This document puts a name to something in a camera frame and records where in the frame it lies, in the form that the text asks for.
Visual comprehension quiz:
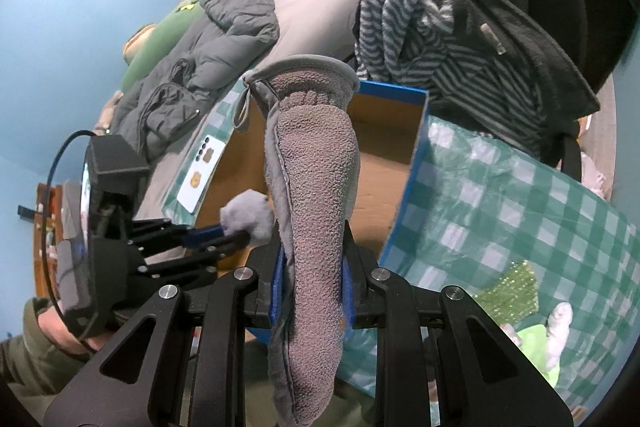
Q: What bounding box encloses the light grey sock ball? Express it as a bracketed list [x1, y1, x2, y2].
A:
[219, 188, 274, 246]

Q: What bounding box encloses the green glitter cloth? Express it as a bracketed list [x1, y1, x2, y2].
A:
[474, 261, 539, 325]

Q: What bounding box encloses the lime green microfiber cloth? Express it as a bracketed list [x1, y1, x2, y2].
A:
[516, 324, 561, 387]

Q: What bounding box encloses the person's left hand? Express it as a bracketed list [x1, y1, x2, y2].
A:
[37, 307, 113, 355]

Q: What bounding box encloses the white smartphone with stickers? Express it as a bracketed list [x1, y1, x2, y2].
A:
[177, 134, 226, 213]

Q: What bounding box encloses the blue cardboard box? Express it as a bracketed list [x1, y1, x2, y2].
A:
[192, 78, 431, 343]

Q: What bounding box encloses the green checkered tablecloth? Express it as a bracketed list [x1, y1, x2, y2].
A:
[162, 76, 634, 413]

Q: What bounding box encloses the green plush pillow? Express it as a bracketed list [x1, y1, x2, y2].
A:
[120, 0, 204, 92]

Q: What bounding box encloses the grey puffer jacket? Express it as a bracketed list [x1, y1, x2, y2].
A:
[111, 0, 280, 162]

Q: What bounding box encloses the striped grey sweater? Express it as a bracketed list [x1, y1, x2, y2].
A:
[355, 0, 544, 158]

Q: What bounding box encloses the white bed duvet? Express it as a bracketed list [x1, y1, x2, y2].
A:
[136, 0, 358, 227]

